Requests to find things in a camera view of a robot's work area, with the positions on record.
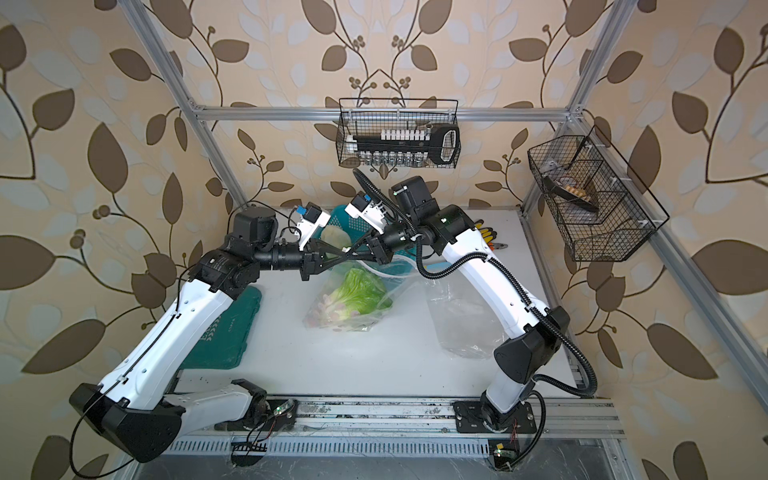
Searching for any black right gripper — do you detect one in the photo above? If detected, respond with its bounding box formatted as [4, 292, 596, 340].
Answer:
[347, 217, 421, 265]

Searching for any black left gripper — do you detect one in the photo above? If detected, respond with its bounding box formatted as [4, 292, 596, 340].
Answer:
[250, 236, 347, 282]

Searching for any pink dotted zipper bag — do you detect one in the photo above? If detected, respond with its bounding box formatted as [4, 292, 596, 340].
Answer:
[303, 253, 419, 332]

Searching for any large chinese cabbage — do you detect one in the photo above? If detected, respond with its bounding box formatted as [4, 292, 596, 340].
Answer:
[320, 268, 393, 321]

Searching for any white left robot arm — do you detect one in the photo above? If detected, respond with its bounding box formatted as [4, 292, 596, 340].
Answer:
[69, 203, 385, 463]

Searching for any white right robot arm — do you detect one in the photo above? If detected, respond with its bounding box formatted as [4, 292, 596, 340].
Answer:
[353, 170, 569, 432]

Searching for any clear blue-zip zipper bag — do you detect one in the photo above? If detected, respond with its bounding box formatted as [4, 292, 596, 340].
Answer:
[425, 275, 507, 359]

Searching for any teal perforated plastic basket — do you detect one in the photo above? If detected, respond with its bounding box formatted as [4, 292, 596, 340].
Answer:
[327, 206, 419, 280]

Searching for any yellow black work glove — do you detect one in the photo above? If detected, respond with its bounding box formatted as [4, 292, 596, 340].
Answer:
[475, 219, 498, 244]

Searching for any black socket wrench set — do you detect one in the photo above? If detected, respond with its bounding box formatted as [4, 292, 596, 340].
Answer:
[348, 123, 461, 165]

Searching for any dark tool in basket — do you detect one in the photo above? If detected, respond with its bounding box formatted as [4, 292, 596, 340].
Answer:
[544, 177, 599, 213]

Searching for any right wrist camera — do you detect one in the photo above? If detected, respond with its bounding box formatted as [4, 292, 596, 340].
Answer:
[345, 192, 388, 234]

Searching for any black wire basket back wall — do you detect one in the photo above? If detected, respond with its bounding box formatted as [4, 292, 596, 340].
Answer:
[335, 96, 461, 170]

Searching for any black wire basket wall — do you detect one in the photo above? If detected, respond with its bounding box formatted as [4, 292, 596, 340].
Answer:
[335, 96, 461, 170]
[527, 126, 670, 262]

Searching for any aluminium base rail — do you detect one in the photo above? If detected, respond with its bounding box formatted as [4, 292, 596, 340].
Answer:
[167, 395, 625, 460]

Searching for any black wire basket right wall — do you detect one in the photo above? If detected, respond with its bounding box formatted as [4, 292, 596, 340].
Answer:
[527, 126, 670, 262]

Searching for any black corrugated cable conduit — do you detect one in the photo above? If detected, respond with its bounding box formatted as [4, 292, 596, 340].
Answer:
[352, 167, 599, 400]

